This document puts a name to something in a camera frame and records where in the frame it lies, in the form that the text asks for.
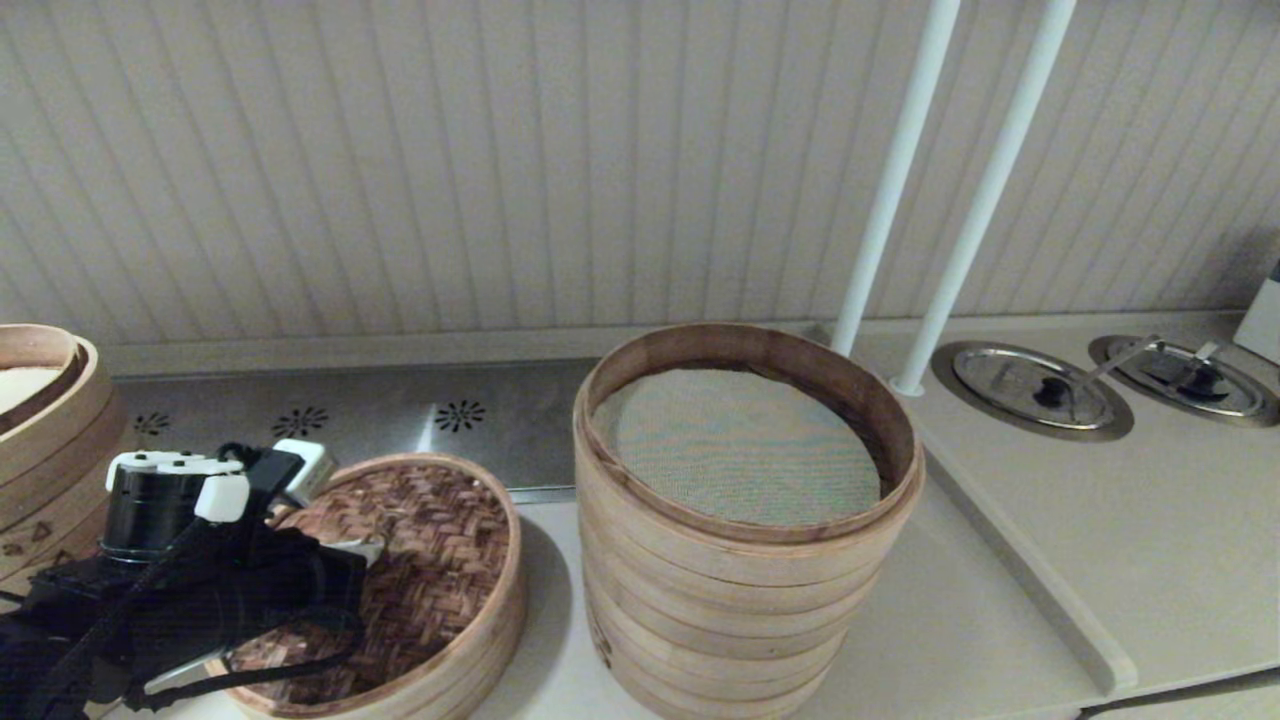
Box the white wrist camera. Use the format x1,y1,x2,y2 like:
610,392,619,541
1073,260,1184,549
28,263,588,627
272,438,339,508

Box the white metal pole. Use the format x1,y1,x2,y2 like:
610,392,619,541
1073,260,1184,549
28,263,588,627
892,0,1081,398
832,0,963,359

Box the tall bamboo steamer stack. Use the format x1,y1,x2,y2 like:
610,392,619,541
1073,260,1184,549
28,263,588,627
573,323,927,720

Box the stainless steel perforated steam plate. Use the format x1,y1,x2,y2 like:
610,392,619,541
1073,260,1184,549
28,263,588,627
110,358,601,506

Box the round steel lid black knob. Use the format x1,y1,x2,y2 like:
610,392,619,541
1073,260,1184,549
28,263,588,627
1088,333,1280,429
932,340,1136,443

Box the bamboo steamer stack with stitching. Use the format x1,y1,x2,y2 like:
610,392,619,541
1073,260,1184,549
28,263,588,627
0,323,141,601

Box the woven bamboo steamer lid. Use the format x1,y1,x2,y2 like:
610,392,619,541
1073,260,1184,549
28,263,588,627
205,452,523,719

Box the single bamboo steamer tray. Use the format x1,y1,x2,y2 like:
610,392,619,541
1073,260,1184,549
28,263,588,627
395,580,529,720

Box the long steel utensil handle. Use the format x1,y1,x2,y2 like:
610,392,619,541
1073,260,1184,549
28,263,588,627
1085,335,1167,386

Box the black braided sleeve cable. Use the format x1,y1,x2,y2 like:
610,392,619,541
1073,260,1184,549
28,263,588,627
40,520,206,701

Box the white steamer liner cloth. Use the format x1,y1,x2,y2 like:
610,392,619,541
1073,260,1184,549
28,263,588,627
0,365,63,416

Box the grey-green mesh steamer liner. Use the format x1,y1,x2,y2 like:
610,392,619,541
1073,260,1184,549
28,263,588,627
593,369,883,529

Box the white box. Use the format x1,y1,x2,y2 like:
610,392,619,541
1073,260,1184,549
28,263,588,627
1233,262,1280,366

